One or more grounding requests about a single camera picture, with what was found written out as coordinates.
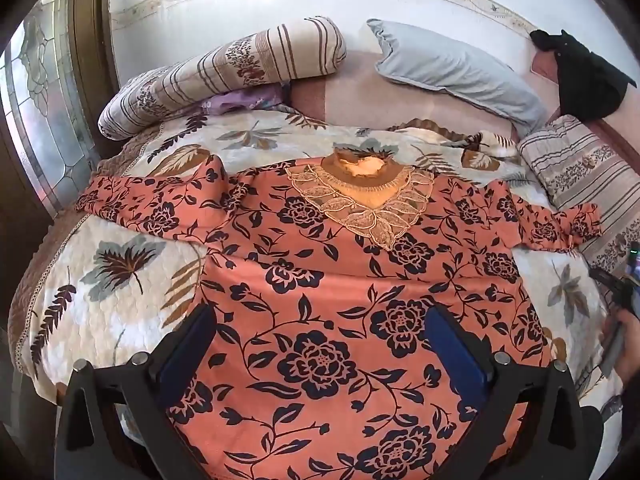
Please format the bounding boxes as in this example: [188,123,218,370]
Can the person's right hand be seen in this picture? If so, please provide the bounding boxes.
[602,310,640,386]

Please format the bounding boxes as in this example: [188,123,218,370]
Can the black cloth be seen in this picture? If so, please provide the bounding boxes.
[530,29,637,122]

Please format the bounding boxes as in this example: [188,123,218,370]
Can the orange floral blouse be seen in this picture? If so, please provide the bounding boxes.
[75,154,602,480]

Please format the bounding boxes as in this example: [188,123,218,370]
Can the pink bed sheet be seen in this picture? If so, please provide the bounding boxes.
[290,49,640,141]

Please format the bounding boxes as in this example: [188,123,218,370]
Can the purple cloth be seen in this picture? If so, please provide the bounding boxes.
[200,84,288,115]

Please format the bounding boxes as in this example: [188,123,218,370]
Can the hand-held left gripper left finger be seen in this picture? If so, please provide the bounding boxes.
[54,304,218,480]

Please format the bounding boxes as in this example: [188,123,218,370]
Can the striped floral flat pillow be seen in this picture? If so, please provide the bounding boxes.
[516,114,640,272]

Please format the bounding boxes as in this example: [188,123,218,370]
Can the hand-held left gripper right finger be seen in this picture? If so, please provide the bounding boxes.
[424,304,588,480]

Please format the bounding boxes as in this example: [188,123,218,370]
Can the striped floral bolster pillow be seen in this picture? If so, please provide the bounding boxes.
[97,16,347,141]

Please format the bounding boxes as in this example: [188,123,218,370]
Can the stained glass window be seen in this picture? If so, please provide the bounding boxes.
[0,0,101,217]

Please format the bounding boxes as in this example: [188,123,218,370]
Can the leaf print blanket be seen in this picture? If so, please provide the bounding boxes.
[7,110,626,413]

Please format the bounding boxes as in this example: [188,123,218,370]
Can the wooden window frame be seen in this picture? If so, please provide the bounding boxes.
[67,0,121,161]

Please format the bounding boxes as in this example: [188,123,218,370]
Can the grey pillow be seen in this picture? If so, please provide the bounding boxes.
[366,19,549,138]

